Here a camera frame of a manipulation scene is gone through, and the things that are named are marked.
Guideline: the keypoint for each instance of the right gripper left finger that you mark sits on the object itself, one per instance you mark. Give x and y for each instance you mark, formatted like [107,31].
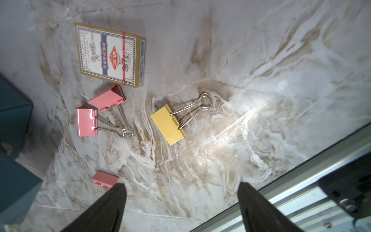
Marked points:
[105,215]

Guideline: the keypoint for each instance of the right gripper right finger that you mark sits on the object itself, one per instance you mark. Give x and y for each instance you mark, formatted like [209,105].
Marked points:
[259,215]

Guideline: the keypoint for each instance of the teal drawer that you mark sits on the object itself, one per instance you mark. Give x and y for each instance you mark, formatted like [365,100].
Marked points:
[19,188]

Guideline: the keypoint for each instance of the yellow binder clip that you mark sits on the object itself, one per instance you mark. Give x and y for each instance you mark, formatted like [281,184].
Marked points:
[168,124]

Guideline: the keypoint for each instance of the pink binder clip left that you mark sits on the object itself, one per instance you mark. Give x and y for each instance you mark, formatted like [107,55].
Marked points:
[105,180]

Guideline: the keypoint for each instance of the pink binder clip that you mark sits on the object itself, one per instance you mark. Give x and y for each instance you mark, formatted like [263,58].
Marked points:
[105,180]
[107,100]
[89,124]

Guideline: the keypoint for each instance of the pink binder clip top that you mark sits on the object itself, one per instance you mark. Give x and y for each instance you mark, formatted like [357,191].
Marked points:
[89,124]

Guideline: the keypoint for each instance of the pink binder clip right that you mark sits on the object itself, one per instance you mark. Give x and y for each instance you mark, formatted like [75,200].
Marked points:
[107,100]

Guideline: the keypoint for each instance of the teal drawer cabinet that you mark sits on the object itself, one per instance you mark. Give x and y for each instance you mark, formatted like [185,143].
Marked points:
[16,110]

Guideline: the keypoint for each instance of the playing card box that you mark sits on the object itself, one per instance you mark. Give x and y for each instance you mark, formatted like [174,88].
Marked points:
[111,55]

